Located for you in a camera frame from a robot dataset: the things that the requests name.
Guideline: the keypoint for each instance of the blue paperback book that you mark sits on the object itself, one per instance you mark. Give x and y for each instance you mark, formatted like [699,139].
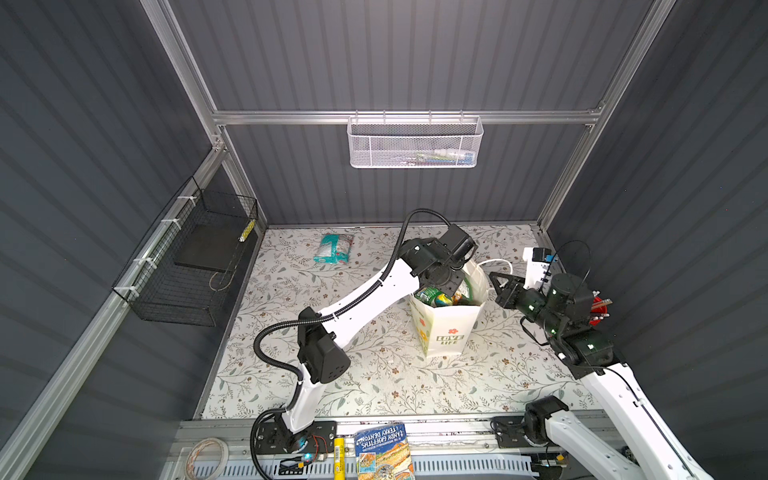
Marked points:
[383,453]

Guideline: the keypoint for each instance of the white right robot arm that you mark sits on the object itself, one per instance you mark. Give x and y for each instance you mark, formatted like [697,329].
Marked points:
[656,451]

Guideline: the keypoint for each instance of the white paper bag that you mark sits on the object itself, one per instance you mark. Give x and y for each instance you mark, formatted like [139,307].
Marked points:
[445,331]

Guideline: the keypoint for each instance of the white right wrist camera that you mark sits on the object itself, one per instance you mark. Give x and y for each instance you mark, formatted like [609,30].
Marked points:
[538,268]

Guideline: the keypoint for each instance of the green snack packet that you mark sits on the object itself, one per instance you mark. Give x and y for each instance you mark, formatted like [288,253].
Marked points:
[433,297]

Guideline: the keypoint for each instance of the white slotted cable duct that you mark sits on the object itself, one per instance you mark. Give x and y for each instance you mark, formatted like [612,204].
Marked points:
[464,466]

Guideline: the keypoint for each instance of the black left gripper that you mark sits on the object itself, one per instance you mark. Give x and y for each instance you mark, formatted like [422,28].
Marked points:
[449,286]

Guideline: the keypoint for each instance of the red pen cup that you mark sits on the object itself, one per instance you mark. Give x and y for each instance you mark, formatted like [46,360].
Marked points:
[599,309]

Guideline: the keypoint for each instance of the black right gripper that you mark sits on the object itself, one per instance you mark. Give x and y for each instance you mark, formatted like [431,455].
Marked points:
[507,293]

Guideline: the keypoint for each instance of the teal snack packet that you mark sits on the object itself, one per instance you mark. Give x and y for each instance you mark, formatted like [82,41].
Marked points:
[334,249]

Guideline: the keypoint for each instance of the black wire side basket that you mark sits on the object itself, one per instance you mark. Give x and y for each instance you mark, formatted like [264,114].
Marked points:
[193,262]

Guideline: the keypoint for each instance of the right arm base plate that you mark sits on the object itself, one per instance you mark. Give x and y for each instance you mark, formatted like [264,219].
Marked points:
[519,432]

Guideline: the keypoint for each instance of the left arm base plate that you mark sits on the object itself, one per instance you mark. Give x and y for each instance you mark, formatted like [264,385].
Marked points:
[272,437]

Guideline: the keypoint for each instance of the white wire wall basket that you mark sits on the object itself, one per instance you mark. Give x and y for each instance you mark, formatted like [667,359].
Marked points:
[414,141]

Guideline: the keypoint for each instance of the yellow marker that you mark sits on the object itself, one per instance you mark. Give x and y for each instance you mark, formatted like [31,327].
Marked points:
[339,466]

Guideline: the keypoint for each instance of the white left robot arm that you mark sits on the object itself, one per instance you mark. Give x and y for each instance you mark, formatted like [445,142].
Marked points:
[322,336]

